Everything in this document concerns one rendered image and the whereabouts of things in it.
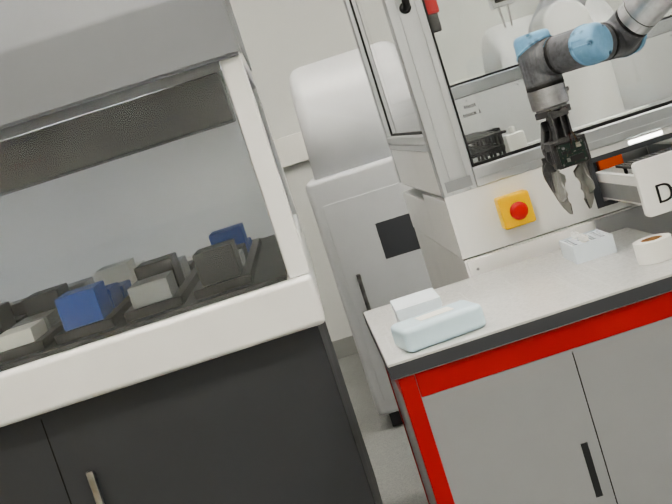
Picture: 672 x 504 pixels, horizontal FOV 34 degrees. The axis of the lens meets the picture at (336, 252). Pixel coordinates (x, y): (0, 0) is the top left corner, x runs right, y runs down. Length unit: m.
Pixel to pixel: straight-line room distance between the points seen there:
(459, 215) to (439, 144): 0.16
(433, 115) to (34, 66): 0.85
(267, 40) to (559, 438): 4.02
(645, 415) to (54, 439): 1.18
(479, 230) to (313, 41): 3.32
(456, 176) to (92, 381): 0.90
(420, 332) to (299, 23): 3.93
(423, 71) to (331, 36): 3.25
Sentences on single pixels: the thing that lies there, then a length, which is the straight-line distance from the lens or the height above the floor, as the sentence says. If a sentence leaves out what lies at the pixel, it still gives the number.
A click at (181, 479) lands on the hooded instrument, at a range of 2.35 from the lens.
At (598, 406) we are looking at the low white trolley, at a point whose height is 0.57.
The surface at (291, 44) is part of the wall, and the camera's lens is 5.68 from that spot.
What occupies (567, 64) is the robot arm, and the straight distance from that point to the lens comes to 2.13.
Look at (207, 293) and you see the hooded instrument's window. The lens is 2.20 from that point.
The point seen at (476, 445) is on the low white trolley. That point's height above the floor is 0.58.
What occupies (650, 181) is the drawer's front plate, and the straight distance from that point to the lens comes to 2.19.
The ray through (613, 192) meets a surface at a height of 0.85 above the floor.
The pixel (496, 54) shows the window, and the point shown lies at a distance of 2.48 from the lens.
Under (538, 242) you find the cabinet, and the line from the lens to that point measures 2.49.
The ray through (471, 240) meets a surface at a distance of 2.46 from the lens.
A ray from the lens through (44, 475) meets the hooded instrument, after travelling 2.39.
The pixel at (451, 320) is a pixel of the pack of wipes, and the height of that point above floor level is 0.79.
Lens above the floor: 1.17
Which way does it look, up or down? 6 degrees down
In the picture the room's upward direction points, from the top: 18 degrees counter-clockwise
